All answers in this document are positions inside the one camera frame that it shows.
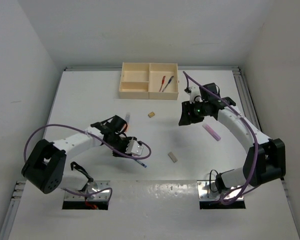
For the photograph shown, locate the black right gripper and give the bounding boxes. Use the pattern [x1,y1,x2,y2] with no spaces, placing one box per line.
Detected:
[179,99,208,126]

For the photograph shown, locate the blue gel pen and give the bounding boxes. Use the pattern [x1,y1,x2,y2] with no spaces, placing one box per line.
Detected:
[161,76,174,92]

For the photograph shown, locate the red gel pen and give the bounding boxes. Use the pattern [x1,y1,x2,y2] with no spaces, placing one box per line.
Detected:
[159,75,166,92]

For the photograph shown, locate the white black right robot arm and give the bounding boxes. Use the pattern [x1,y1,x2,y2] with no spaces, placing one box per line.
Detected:
[178,83,286,193]

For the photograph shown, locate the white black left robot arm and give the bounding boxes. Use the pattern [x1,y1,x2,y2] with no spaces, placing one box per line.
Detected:
[21,115,143,197]

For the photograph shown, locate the orange highlighter marker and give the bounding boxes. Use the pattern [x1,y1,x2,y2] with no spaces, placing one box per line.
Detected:
[125,112,131,132]

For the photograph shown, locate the pink highlighter marker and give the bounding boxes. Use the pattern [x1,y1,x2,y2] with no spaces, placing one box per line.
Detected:
[202,123,221,142]

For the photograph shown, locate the small tan eraser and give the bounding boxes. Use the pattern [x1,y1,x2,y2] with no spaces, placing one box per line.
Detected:
[148,112,155,118]

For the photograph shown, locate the grey speckled eraser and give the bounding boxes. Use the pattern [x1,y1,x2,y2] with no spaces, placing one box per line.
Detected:
[168,152,178,163]

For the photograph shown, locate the cream wooden compartment tray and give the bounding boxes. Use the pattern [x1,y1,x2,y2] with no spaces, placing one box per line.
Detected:
[119,62,179,100]

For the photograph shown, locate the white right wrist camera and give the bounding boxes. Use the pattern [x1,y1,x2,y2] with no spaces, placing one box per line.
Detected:
[184,86,202,104]

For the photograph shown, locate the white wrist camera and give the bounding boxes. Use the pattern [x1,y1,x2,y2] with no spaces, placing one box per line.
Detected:
[125,139,144,157]
[184,86,202,104]

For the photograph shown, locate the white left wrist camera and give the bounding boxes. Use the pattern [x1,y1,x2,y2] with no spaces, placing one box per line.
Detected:
[125,139,144,157]

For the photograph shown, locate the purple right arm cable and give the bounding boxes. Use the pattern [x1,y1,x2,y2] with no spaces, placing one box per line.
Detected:
[182,71,261,205]

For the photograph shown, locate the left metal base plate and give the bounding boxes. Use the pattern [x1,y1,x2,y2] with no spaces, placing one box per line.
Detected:
[63,181,113,202]

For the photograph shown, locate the metal base plate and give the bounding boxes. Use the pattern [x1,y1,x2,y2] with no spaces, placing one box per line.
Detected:
[63,181,113,202]
[197,180,241,202]

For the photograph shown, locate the aluminium frame rail right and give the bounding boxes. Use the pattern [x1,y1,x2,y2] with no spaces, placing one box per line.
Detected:
[232,67,261,130]

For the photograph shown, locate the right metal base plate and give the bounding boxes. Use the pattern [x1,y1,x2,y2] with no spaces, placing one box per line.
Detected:
[197,180,241,202]

